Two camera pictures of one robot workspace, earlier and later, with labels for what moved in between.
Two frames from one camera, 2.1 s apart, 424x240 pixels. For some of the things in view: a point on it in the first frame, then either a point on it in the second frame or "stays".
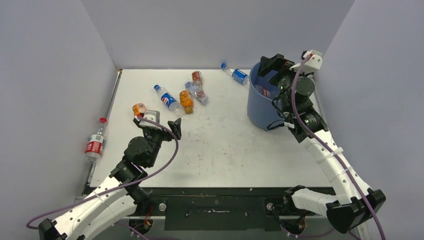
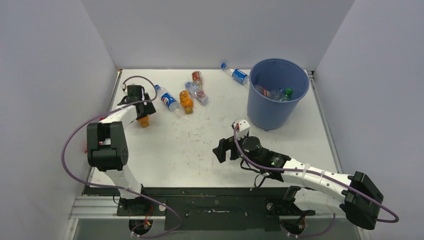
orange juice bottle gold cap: (186, 101) stays
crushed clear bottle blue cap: (199, 95) stays
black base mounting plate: (214, 209) stays
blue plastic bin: (261, 110) stays
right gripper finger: (277, 63) -> (224, 144)
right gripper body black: (282, 80) -> (235, 152)
